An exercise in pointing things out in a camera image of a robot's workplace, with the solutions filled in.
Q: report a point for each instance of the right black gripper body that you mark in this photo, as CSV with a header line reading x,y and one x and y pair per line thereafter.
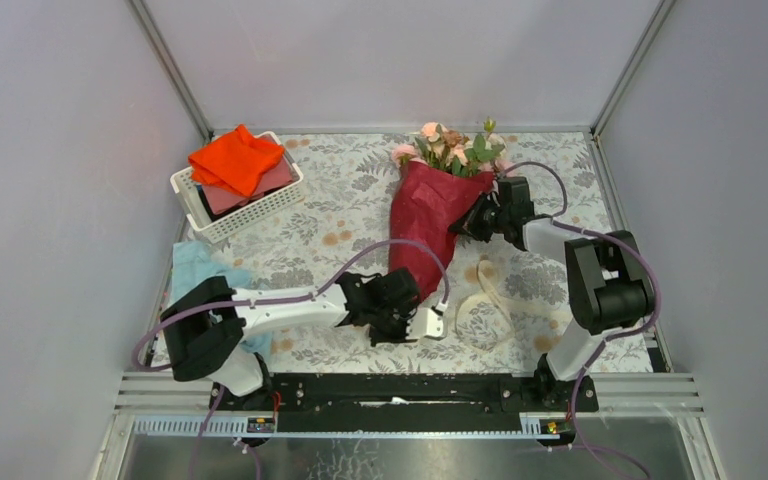
x,y
486,219

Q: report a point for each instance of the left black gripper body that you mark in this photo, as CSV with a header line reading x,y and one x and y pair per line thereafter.
x,y
390,325

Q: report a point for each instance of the pink fake flower bunch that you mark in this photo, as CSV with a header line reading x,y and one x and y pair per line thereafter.
x,y
503,164

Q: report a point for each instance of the dark red wrapping paper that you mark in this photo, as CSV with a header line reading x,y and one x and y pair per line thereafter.
x,y
424,206

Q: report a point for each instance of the peach fake flower stem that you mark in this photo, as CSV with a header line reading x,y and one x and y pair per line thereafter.
x,y
431,144

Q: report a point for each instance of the dried brown fake flower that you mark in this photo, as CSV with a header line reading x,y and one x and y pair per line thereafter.
x,y
453,148

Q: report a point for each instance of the cream ribbon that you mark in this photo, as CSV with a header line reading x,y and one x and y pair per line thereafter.
x,y
506,307

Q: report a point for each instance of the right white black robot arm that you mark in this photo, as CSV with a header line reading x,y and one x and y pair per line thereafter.
x,y
611,288

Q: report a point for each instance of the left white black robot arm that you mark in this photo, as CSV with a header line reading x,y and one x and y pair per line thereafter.
x,y
205,328

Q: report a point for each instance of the floral patterned tablecloth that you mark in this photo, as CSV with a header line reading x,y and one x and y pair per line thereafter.
x,y
344,217

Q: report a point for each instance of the light blue cloth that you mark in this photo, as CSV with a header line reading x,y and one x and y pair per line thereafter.
x,y
192,263

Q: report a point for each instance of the orange folded cloth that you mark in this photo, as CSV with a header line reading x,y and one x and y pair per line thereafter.
x,y
236,161

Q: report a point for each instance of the white plastic basket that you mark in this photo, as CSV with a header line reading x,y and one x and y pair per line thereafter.
x,y
215,213

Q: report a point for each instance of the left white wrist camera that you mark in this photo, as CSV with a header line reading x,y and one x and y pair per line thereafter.
x,y
427,323

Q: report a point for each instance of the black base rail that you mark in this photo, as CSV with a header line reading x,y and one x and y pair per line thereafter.
x,y
409,403

